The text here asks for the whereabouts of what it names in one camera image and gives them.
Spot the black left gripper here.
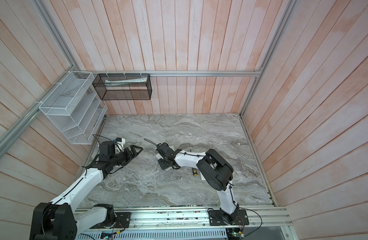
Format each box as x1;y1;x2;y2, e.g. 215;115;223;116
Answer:
110;144;144;166

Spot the white remote with green screen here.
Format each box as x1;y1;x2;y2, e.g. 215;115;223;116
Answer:
156;143;175;170

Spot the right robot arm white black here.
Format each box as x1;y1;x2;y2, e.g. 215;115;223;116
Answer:
156;143;240;225

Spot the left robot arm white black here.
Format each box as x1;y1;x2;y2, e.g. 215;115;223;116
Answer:
29;138;143;240

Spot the white air conditioner remote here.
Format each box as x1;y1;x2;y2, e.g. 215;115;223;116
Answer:
200;173;206;181

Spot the white paper in basket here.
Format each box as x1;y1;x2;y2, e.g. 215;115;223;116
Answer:
104;77;148;87

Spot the green circuit board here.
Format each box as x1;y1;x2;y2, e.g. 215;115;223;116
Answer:
100;232;116;240

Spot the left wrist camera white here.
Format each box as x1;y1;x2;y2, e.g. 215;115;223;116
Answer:
114;138;126;148

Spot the black mesh wall basket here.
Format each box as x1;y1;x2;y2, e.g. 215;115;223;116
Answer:
93;73;153;101

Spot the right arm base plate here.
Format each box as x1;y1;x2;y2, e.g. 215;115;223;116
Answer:
207;209;249;226

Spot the white mesh wall shelf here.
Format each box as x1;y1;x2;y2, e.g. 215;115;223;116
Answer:
39;72;107;145

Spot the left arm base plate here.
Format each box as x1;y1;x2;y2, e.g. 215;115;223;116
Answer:
91;212;131;229

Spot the aluminium mounting rail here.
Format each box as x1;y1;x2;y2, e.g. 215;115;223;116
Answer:
43;206;292;233

